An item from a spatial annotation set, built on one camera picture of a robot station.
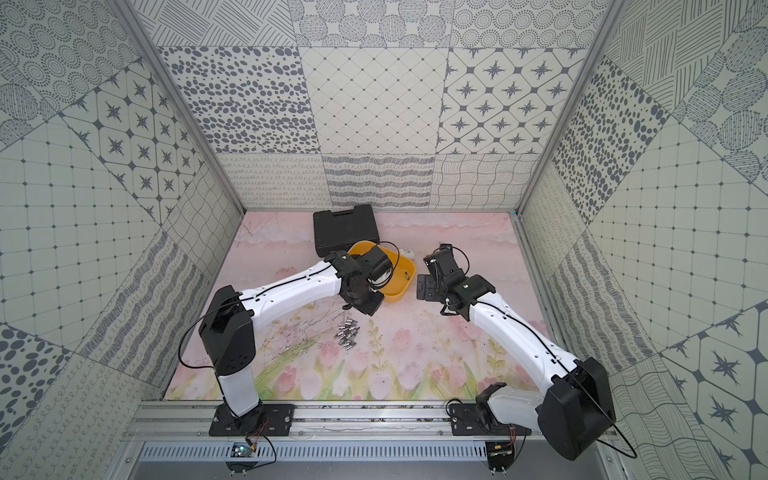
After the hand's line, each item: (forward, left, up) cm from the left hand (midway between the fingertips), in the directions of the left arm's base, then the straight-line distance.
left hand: (374, 301), depth 83 cm
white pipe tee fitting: (+23, -9, -7) cm, 26 cm away
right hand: (+3, -19, +3) cm, 19 cm away
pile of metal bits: (-6, +9, -11) cm, 15 cm away
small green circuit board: (-34, +31, -13) cm, 48 cm away
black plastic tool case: (+32, +16, -7) cm, 37 cm away
